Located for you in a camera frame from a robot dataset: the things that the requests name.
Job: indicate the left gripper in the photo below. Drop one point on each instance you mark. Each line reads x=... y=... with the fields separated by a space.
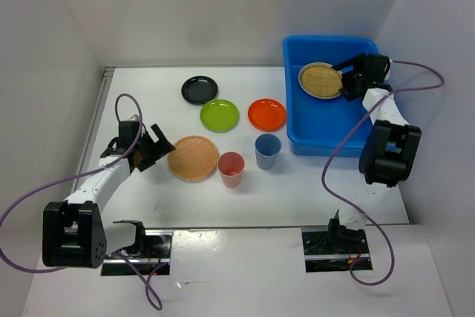
x=160 y=148

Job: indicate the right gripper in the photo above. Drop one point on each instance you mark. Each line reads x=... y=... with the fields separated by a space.
x=358 y=64

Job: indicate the green-rimmed bamboo woven plate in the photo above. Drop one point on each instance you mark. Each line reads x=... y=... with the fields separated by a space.
x=320 y=80

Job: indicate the brown woven bamboo plate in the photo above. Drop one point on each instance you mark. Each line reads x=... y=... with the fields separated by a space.
x=194 y=158

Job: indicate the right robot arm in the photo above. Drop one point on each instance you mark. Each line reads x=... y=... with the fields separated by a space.
x=390 y=148

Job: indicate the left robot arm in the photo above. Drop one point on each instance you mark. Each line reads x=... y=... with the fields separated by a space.
x=72 y=231

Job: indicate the blue plastic bin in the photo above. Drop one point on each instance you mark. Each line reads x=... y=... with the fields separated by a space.
x=315 y=127

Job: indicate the green round plate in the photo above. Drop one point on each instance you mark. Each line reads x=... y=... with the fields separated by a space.
x=219 y=115

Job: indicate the black round plate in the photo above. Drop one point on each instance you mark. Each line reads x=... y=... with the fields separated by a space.
x=198 y=90

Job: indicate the pink plastic cup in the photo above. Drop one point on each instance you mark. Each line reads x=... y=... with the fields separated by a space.
x=231 y=166

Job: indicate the orange round plate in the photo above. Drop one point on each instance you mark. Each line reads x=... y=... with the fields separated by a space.
x=267 y=114

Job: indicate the blue plastic cup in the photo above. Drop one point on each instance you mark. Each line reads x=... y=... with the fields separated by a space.
x=267 y=149

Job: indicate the aluminium table edge rail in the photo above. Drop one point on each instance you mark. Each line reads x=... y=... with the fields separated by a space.
x=90 y=139

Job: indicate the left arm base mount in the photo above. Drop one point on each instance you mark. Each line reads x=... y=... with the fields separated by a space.
x=150 y=255

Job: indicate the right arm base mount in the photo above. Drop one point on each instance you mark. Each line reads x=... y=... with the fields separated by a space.
x=320 y=257

